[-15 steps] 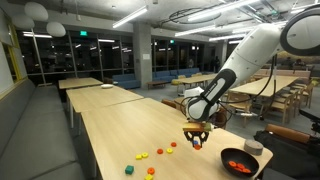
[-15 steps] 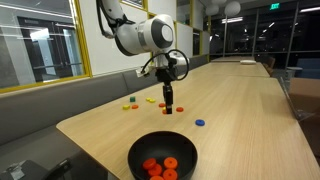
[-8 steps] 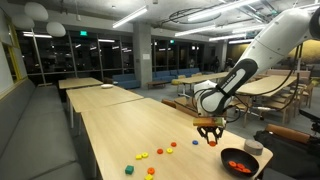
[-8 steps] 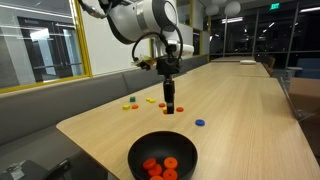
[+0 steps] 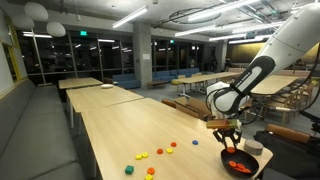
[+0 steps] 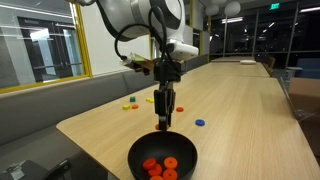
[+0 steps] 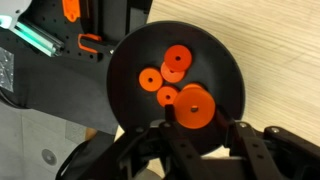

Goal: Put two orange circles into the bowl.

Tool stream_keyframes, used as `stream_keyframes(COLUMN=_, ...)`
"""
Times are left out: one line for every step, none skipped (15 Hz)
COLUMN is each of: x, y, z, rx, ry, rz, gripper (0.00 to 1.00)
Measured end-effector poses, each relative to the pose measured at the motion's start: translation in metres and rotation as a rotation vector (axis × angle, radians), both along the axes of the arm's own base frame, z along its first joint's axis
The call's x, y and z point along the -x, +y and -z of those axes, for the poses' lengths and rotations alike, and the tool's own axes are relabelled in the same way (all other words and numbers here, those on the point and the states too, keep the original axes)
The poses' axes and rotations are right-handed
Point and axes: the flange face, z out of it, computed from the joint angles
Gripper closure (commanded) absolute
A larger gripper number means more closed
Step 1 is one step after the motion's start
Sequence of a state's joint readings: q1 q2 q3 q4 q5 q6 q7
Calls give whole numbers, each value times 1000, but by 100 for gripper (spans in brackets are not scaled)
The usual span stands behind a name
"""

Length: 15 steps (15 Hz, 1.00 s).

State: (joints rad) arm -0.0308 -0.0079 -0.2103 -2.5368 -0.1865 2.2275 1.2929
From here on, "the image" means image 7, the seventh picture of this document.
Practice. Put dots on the white metal bracket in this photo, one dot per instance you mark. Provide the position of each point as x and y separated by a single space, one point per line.
13 8

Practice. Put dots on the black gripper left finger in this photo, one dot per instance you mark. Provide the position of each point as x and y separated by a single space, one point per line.
180 150

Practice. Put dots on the aluminium extrusion bar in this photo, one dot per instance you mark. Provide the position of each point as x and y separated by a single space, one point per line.
36 38

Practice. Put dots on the clear plastic bag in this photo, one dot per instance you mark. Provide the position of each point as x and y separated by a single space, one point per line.
6 70

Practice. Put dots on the orange disc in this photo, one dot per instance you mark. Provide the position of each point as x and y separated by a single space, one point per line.
192 86
146 85
186 116
183 53
167 100
170 77

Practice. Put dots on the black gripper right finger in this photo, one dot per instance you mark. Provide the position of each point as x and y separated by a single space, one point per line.
250 150

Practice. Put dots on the round floor cover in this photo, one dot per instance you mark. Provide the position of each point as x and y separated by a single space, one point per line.
49 157

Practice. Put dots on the black robot stand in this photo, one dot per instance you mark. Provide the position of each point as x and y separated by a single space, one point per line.
46 20

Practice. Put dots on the black bowl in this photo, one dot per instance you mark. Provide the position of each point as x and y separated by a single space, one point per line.
133 106

